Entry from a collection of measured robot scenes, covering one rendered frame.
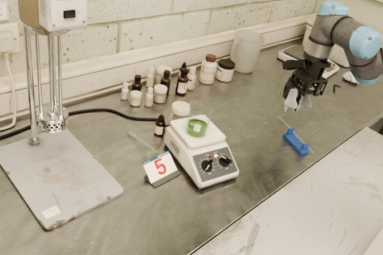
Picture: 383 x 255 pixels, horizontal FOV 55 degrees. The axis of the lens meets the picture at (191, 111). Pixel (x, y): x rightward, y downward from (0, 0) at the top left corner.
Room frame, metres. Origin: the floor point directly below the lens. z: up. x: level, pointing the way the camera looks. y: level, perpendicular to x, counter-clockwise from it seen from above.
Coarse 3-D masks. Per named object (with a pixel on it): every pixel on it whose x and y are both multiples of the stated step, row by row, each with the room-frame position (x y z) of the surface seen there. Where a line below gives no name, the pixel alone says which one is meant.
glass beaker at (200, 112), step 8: (192, 104) 0.83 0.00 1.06; (200, 104) 0.84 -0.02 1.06; (208, 104) 0.84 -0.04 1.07; (192, 112) 0.79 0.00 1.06; (200, 112) 0.84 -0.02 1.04; (208, 112) 0.83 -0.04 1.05; (192, 120) 0.79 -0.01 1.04; (200, 120) 0.78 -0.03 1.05; (208, 120) 0.79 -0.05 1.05; (192, 128) 0.78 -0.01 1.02; (200, 128) 0.78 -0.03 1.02; (192, 136) 0.78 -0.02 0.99; (200, 136) 0.78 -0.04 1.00
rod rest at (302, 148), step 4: (288, 128) 1.01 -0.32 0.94; (292, 128) 1.02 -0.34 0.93; (288, 132) 1.01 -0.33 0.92; (292, 132) 1.02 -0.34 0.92; (284, 136) 1.01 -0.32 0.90; (288, 136) 1.00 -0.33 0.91; (292, 136) 1.01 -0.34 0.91; (288, 140) 0.99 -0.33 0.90; (292, 140) 0.99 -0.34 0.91; (296, 140) 0.99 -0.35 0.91; (292, 144) 0.97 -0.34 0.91; (296, 144) 0.97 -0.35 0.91; (300, 144) 0.97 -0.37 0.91; (304, 144) 0.94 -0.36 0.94; (308, 144) 0.95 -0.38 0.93; (296, 148) 0.95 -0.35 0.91; (300, 148) 0.95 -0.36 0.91; (304, 148) 0.94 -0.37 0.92; (300, 152) 0.93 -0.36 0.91; (304, 152) 0.93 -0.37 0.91; (308, 152) 0.94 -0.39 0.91
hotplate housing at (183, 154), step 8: (168, 128) 0.83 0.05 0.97; (168, 136) 0.82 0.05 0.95; (176, 136) 0.80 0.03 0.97; (168, 144) 0.81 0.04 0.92; (176, 144) 0.78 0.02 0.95; (184, 144) 0.77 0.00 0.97; (216, 144) 0.80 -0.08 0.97; (224, 144) 0.81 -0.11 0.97; (176, 152) 0.78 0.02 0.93; (184, 152) 0.75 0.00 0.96; (192, 152) 0.75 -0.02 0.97; (200, 152) 0.75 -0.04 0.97; (176, 160) 0.78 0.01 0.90; (184, 160) 0.75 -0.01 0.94; (192, 160) 0.73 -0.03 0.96; (184, 168) 0.74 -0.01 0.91; (192, 168) 0.71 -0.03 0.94; (192, 176) 0.71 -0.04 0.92; (224, 176) 0.73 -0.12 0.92; (232, 176) 0.74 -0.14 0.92; (200, 184) 0.68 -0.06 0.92; (208, 184) 0.69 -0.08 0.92
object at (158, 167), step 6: (162, 156) 0.74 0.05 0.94; (168, 156) 0.75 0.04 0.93; (150, 162) 0.71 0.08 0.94; (156, 162) 0.72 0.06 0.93; (162, 162) 0.73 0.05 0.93; (168, 162) 0.74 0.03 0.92; (150, 168) 0.70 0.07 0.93; (156, 168) 0.71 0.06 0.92; (162, 168) 0.72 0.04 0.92; (168, 168) 0.73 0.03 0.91; (174, 168) 0.74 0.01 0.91; (150, 174) 0.69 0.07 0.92; (156, 174) 0.70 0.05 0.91; (162, 174) 0.71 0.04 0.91
